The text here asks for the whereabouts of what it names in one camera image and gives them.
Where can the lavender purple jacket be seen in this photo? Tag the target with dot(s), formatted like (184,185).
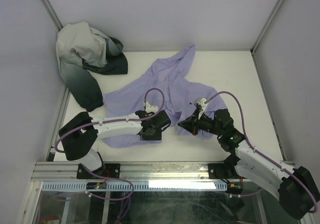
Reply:
(163,84)

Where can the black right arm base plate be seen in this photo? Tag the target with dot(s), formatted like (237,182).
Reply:
(221,170)

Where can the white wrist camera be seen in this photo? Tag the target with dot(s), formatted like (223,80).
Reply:
(201,105)
(150,108)

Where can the aluminium corner post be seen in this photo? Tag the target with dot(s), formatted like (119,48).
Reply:
(271,18)
(52,14)

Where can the aluminium left corner post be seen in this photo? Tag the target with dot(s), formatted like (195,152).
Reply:
(52,14)

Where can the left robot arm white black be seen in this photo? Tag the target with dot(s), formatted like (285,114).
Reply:
(120,141)

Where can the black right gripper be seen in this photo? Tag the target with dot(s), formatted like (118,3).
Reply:
(152,128)

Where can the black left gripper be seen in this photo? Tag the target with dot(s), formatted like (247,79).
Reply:
(202,124)

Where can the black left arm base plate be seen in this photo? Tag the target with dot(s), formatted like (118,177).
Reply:
(108,170)

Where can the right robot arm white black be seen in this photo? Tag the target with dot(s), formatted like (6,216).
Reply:
(294,188)

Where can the grey and dark green jacket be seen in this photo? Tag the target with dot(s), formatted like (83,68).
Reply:
(82,50)

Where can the grey slotted cable duct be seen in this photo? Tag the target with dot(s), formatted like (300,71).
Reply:
(153,185)

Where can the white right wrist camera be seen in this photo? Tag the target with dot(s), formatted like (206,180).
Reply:
(201,105)

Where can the aluminium right corner post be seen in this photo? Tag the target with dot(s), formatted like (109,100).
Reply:
(271,18)

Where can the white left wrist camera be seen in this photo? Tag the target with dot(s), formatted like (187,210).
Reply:
(150,108)

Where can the aluminium mounting rail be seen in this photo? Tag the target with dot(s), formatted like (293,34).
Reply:
(132,171)

